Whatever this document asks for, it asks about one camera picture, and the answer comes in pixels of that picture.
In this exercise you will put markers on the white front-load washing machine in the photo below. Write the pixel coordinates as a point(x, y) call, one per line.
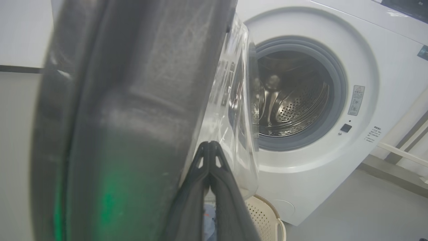
point(384, 60)

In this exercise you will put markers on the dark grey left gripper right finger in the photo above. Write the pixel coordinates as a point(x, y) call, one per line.
point(230, 211)

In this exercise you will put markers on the blue orange-print garment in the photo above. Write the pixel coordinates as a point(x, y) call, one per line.
point(209, 224)

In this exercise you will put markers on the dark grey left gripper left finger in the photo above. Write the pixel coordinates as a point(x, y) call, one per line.
point(190, 207)

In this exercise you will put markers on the black round glass washer door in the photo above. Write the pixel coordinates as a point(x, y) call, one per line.
point(127, 117)

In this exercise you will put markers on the white metal rail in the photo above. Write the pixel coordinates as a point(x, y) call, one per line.
point(401, 152)

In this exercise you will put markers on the cream perforated basket brown rim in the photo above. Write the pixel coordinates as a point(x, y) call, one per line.
point(264, 217)

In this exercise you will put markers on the round white filter cover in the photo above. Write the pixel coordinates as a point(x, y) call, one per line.
point(286, 207)

